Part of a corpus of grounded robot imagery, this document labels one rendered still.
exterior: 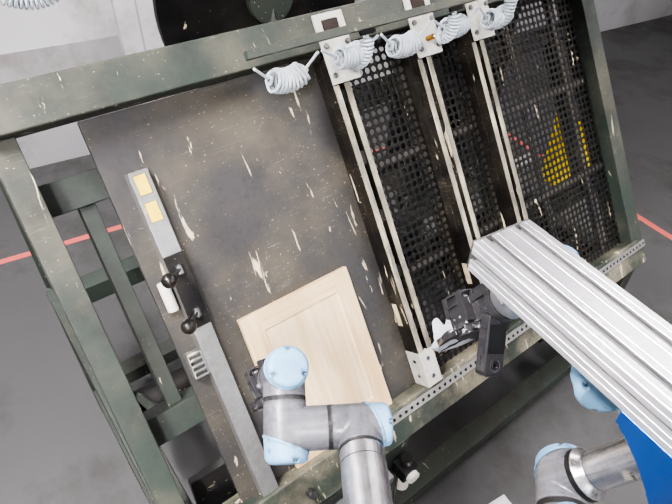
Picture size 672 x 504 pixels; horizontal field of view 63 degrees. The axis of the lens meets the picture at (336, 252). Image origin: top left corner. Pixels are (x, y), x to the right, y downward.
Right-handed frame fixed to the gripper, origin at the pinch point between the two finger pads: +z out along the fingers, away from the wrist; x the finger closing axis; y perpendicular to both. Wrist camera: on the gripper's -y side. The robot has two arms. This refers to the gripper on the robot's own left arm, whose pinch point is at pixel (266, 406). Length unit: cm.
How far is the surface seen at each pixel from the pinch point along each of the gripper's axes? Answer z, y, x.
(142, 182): -4, 61, 8
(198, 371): 21.1, 16.8, 9.3
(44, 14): 198, 322, 8
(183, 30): 14, 121, -22
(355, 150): 3, 58, -52
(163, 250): 4.4, 45.3, 8.6
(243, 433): 31.1, -1.9, 3.1
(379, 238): 17, 34, -54
